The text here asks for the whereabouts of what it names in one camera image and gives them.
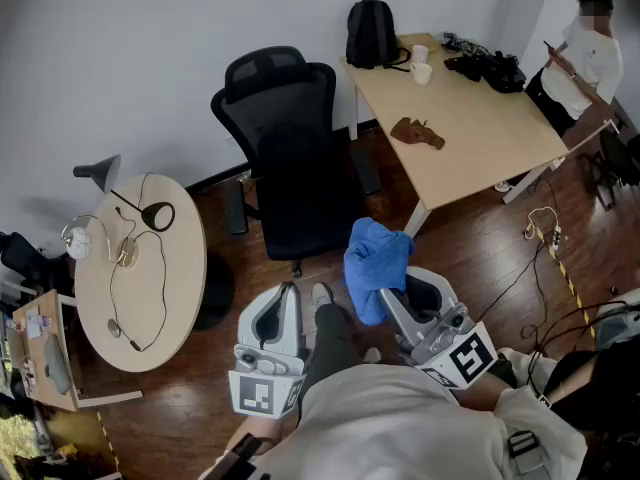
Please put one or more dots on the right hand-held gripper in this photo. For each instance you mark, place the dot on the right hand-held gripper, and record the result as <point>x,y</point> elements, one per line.
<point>465,358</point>

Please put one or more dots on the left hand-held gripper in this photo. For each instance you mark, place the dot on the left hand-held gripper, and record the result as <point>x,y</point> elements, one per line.
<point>260,393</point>

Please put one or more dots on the blue cloth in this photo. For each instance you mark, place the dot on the blue cloth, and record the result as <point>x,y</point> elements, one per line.
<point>375,263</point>

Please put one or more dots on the person's left forearm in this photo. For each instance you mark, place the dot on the person's left forearm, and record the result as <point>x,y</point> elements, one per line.
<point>260,430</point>

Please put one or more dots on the person's right forearm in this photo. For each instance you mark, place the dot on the person's right forearm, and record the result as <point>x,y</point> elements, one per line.
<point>480,390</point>

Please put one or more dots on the person's light shoe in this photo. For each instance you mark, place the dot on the person's light shoe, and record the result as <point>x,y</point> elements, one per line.
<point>321,294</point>
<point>372,354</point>

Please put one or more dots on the person's dark trousers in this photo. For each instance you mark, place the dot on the person's dark trousers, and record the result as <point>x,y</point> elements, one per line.
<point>332,343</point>

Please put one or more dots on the black chair base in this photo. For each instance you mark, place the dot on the black chair base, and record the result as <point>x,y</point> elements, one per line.
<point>297,268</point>

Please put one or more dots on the dark grey chair armrest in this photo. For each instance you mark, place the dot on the dark grey chair armrest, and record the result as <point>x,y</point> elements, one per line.
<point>366,168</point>
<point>237,208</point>

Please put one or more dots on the person's white shirt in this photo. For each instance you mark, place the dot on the person's white shirt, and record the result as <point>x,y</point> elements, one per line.
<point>390,428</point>

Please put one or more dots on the round light wooden table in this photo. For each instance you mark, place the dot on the round light wooden table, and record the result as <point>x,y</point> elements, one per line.
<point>145,298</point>

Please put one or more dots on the yellow black striped floor tape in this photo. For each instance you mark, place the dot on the yellow black striped floor tape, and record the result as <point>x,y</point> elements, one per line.
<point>107,438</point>
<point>570,283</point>

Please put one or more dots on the white power strip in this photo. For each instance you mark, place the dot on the white power strip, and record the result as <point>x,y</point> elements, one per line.
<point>556,238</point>

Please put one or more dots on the brown rag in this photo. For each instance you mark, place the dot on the brown rag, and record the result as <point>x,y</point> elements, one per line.
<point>412,132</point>

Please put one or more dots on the rectangular light wooden desk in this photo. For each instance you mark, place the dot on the rectangular light wooden desk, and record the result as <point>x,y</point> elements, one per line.
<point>480,138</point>

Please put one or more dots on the grey equipment on stand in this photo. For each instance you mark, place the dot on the grey equipment on stand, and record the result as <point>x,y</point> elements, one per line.
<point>617,318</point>

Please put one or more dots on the brass lamp with white globe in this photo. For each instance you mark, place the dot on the brass lamp with white globe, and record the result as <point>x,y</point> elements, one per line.
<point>79,243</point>

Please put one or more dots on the grey pouch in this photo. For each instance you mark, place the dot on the grey pouch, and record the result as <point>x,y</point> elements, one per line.
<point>56,365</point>

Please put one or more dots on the black mesh chair backrest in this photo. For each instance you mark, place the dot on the black mesh chair backrest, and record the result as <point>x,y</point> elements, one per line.
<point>272,98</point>

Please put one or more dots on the black desk lamp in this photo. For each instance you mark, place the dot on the black desk lamp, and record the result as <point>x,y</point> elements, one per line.
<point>102,170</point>

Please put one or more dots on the white cup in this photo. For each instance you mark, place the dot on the white cup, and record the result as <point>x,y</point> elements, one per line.
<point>421,73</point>
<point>419,54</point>

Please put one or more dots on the small wooden side desk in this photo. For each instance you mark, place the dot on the small wooden side desk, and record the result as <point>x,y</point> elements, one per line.
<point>35,388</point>

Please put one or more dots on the black side chair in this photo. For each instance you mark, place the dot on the black side chair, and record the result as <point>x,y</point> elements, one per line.
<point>617,158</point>

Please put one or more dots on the black padded chair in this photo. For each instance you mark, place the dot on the black padded chair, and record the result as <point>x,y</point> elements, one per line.
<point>22,258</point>

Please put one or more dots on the black backpack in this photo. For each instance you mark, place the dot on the black backpack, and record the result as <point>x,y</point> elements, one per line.
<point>371,35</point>

